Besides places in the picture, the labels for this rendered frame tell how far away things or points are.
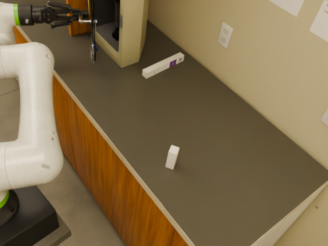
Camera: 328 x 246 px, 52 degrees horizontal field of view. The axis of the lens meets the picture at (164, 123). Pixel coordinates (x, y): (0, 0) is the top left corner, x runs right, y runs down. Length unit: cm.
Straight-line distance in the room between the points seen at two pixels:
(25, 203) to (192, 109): 85
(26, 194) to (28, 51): 46
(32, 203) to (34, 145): 26
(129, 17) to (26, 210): 95
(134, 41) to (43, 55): 63
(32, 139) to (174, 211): 57
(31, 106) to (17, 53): 23
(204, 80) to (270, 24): 45
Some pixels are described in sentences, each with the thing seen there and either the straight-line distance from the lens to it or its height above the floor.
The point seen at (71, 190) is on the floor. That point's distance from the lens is 239.
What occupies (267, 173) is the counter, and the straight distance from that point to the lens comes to 146.
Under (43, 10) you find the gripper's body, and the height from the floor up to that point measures 123.
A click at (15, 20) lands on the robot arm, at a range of 164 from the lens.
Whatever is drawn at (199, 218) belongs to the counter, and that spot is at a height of 94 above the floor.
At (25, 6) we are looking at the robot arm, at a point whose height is 125.
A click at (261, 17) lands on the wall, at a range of 157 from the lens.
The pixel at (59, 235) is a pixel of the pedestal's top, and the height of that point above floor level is 94.
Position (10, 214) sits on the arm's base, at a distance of 112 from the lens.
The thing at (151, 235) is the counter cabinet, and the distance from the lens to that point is 162.
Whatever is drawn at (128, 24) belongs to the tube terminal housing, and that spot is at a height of 118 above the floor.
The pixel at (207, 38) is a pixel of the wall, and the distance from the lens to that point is 183.
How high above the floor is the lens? 203
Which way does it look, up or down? 47 degrees down
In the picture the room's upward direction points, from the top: 10 degrees clockwise
